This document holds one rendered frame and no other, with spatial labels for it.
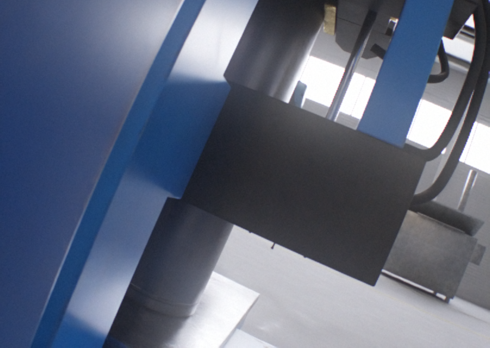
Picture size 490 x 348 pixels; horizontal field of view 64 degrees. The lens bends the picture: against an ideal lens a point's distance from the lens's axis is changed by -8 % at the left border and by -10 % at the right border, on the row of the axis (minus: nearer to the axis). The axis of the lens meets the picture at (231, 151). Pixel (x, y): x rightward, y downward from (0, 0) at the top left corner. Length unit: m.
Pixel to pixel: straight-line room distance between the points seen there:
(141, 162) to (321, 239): 0.29
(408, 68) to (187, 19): 0.36
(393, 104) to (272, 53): 0.34
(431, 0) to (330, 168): 0.32
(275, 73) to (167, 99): 0.48
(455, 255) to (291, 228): 8.27
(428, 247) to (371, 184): 8.12
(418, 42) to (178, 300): 0.67
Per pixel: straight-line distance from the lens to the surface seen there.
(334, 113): 0.87
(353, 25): 1.03
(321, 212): 0.63
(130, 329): 0.80
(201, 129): 0.62
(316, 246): 0.63
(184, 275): 0.91
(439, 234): 8.78
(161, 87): 0.45
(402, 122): 0.66
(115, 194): 0.45
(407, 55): 0.69
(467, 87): 0.78
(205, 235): 0.89
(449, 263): 8.84
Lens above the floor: 0.46
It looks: 4 degrees up
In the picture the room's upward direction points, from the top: 24 degrees clockwise
